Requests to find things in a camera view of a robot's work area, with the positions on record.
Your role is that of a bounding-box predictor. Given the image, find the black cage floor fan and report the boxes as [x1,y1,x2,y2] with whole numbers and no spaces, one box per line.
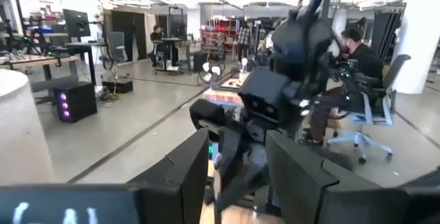
[197,61,223,87]

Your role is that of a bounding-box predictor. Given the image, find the black room divider panel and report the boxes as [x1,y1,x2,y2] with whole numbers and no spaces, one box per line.
[109,10,148,62]

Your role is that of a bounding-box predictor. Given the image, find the black desk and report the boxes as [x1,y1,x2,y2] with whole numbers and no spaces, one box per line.
[64,41,108,85]

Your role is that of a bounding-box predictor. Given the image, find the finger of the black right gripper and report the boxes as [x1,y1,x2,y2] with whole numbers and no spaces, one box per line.
[217,127,248,188]
[213,158,273,214]

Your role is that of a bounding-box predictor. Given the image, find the grey office chair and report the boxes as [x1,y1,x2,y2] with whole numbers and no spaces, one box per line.
[105,31,129,64]

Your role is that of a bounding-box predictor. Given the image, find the person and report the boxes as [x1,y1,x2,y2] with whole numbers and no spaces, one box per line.
[148,25,165,67]
[236,24,254,64]
[301,25,385,146]

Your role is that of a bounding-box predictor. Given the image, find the white frame office chair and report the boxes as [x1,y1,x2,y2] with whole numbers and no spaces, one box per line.
[325,53,413,165]

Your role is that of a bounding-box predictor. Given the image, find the white shade wooden table lamp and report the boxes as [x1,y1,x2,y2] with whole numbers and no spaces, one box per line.
[0,69,56,186]

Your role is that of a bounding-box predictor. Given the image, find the black computer monitor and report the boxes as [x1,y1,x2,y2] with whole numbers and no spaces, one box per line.
[62,8,91,39]

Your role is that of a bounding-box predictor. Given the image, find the low cluttered table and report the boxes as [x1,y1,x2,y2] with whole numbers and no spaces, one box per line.
[201,75,249,107]

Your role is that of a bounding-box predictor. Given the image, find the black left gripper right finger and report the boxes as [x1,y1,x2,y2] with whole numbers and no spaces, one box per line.
[265,129,410,224]

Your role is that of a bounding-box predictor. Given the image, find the black folding partition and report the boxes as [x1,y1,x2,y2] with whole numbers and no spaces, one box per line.
[370,10,404,60]

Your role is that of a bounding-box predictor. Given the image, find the wooden top desk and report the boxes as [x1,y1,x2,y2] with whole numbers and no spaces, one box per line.
[0,54,80,82]

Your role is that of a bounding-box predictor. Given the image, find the black computer tower purple lights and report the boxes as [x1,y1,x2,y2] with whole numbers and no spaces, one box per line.
[52,80,98,124]

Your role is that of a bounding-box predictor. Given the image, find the black background robot arms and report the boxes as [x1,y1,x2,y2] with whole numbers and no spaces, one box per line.
[0,16,47,56]

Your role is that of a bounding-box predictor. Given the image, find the red shelving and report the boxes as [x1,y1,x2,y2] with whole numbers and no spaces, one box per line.
[201,16,239,60]

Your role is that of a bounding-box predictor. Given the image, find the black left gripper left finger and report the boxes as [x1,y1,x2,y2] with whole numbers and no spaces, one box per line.
[126,127,211,224]

